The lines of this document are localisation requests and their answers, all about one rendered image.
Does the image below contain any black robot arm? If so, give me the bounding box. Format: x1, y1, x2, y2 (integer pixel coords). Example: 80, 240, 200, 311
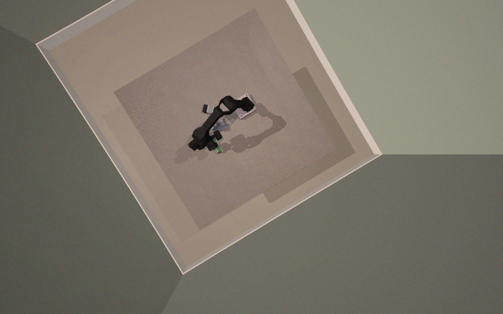
188, 96, 255, 151

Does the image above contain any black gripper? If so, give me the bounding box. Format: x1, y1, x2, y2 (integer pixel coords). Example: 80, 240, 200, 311
198, 130, 222, 150

